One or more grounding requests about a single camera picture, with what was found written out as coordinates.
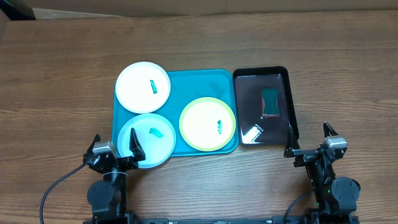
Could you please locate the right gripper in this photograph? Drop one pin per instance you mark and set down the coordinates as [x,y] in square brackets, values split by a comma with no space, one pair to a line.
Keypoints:
[310,156]

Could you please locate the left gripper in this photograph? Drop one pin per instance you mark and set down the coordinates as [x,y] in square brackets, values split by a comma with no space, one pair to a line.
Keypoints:
[130,162]

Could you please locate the green sponge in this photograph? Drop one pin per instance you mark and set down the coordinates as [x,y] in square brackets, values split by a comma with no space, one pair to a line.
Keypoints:
[269,102]

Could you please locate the white plate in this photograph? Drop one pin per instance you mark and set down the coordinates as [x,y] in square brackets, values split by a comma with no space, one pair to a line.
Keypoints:
[133,89]

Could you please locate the yellow-green rimmed plate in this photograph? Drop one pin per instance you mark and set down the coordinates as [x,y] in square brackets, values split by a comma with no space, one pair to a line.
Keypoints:
[198,124]

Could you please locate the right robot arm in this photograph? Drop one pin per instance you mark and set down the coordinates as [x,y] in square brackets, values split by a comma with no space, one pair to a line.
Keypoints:
[336,196]

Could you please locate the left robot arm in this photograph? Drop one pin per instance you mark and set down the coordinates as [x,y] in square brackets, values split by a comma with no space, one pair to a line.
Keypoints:
[108,196]

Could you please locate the black water tray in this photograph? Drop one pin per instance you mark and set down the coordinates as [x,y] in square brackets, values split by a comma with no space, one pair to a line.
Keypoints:
[253,128]

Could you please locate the teal plastic serving tray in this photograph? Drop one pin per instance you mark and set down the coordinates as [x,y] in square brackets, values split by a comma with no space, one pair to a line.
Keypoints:
[188,85]

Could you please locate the green stain on blue plate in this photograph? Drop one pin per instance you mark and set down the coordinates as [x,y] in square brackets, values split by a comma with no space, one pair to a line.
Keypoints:
[156,132]

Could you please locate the light blue plate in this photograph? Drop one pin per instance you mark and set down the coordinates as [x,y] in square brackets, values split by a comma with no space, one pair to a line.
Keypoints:
[157,150]

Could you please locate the green stain on white plate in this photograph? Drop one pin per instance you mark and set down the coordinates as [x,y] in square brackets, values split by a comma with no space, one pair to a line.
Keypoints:
[153,86]

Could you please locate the green stain on yellow plate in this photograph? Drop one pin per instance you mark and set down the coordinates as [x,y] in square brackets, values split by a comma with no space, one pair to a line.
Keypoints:
[219,127]

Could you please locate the dark object top left corner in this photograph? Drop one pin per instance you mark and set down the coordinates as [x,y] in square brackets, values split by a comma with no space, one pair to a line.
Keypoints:
[17,10]

